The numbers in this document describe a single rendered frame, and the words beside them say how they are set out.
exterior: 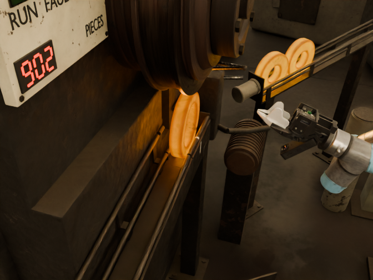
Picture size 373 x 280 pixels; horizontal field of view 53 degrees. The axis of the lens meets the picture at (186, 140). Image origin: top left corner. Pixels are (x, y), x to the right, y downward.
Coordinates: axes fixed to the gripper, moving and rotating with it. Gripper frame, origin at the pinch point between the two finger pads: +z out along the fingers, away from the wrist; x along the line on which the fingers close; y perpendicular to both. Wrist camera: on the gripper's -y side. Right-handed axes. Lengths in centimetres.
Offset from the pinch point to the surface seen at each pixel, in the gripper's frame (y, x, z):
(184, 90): 14.6, 28.9, 19.8
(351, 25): -28, -244, -62
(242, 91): -7.6, -22.0, 6.2
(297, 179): -64, -65, -42
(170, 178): -14.5, 23.9, 15.3
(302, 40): 8.1, -47.7, -6.2
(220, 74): 0.9, -10.2, 15.3
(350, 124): -15, -49, -41
